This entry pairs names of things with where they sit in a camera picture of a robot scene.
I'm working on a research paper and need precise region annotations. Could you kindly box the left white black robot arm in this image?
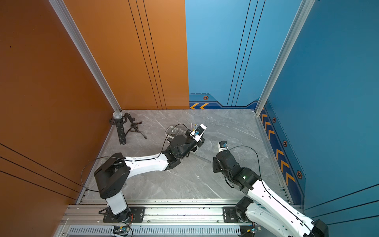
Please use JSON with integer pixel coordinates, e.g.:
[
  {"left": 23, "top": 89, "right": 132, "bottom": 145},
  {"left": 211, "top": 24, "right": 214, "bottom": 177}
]
[{"left": 94, "top": 128, "right": 205, "bottom": 222}]

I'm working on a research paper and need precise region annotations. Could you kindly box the green circuit board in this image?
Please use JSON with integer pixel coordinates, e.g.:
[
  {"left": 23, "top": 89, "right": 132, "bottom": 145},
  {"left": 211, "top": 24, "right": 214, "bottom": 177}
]
[
  {"left": 246, "top": 227, "right": 262, "bottom": 237},
  {"left": 112, "top": 225, "right": 133, "bottom": 237}
]

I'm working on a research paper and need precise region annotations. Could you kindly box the black perforated post with ball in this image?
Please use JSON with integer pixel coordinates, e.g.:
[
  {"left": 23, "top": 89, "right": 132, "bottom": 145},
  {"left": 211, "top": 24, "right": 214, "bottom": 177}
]
[{"left": 109, "top": 111, "right": 126, "bottom": 145}]

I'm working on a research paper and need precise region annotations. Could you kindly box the right aluminium corner post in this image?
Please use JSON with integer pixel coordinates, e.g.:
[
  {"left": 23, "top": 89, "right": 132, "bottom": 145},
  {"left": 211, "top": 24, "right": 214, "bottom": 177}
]
[{"left": 255, "top": 0, "right": 315, "bottom": 116}]

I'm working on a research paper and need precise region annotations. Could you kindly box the aluminium corner post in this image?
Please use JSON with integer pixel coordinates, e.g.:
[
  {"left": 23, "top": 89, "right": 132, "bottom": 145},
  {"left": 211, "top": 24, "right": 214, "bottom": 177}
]
[
  {"left": 49, "top": 0, "right": 122, "bottom": 111},
  {"left": 255, "top": 0, "right": 315, "bottom": 116}
]

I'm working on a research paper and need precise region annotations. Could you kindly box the left green circuit board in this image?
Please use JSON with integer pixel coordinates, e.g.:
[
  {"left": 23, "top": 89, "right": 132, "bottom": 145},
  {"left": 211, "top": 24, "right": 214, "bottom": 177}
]
[{"left": 112, "top": 225, "right": 133, "bottom": 237}]

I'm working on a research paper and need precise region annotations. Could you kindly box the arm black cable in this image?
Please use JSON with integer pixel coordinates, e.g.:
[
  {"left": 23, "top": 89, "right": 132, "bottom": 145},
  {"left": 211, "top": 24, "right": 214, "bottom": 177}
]
[
  {"left": 223, "top": 145, "right": 314, "bottom": 237},
  {"left": 80, "top": 123, "right": 190, "bottom": 193}
]

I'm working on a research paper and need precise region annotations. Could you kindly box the white toothbrush holder organizer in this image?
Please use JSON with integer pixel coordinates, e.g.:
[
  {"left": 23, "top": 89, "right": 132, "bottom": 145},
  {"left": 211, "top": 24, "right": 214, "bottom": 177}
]
[{"left": 165, "top": 125, "right": 188, "bottom": 142}]

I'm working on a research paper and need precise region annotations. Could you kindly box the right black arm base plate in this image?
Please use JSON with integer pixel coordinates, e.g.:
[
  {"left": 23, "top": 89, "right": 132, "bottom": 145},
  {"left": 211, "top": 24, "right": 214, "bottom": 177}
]
[{"left": 222, "top": 206, "right": 247, "bottom": 223}]

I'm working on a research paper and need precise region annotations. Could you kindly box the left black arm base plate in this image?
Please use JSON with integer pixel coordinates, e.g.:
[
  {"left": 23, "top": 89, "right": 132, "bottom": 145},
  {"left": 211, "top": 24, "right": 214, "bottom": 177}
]
[{"left": 99, "top": 206, "right": 145, "bottom": 224}]

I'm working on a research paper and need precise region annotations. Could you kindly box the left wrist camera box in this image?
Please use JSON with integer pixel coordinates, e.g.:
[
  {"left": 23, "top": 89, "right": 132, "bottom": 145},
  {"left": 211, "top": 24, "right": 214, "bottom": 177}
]
[{"left": 190, "top": 123, "right": 207, "bottom": 142}]

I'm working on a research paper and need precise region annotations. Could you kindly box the small black tripod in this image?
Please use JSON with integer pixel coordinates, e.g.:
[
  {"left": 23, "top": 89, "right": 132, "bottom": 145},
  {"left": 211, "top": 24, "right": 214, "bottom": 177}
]
[{"left": 124, "top": 113, "right": 147, "bottom": 139}]

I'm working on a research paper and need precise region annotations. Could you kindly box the left aluminium corner post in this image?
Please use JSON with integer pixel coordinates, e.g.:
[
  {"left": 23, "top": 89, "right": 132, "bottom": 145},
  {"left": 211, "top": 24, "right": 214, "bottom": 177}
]
[{"left": 49, "top": 0, "right": 122, "bottom": 111}]

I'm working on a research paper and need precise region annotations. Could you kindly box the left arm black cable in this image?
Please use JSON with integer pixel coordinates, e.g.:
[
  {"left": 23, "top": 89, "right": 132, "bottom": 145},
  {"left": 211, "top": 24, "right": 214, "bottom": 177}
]
[{"left": 80, "top": 123, "right": 190, "bottom": 193}]

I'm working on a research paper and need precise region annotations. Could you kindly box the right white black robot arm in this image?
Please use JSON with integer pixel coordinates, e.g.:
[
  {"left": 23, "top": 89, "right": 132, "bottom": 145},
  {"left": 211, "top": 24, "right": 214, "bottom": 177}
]
[{"left": 213, "top": 150, "right": 329, "bottom": 237}]

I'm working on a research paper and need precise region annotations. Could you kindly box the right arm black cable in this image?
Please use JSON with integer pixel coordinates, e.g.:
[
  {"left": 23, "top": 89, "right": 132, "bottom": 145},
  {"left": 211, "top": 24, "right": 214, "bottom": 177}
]
[{"left": 223, "top": 145, "right": 314, "bottom": 237}]

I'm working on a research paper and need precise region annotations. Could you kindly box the right green circuit board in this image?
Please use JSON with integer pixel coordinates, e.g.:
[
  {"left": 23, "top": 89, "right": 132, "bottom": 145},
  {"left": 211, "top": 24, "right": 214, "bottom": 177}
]
[{"left": 246, "top": 227, "right": 262, "bottom": 237}]

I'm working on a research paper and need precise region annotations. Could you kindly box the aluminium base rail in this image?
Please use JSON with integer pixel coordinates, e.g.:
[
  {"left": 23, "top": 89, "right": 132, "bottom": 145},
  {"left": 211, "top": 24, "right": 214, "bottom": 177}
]
[{"left": 53, "top": 199, "right": 311, "bottom": 237}]

